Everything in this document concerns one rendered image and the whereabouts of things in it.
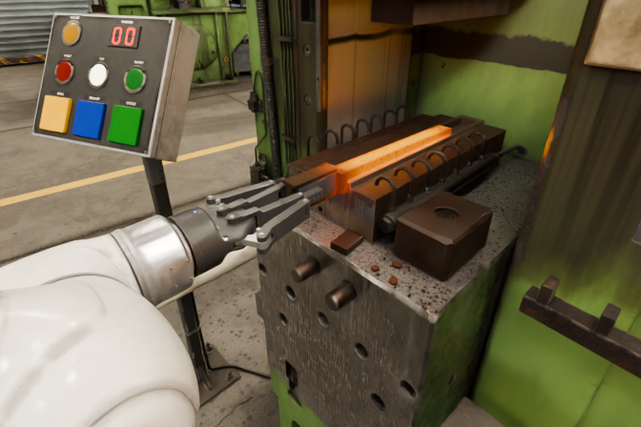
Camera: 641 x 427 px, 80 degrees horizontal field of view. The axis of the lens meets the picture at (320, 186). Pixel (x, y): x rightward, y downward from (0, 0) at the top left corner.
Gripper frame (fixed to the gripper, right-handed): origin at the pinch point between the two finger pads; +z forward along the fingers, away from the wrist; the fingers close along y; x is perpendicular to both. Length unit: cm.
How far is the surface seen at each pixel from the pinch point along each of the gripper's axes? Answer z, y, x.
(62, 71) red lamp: -15, -64, 9
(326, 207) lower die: 5.1, -2.4, -6.8
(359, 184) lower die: 6.9, 2.8, -1.2
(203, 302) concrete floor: 14, -91, -100
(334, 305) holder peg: -5.0, 9.5, -12.8
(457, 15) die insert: 27.4, 3.7, 20.9
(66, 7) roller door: 144, -784, -18
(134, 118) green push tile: -9.3, -42.1, 2.4
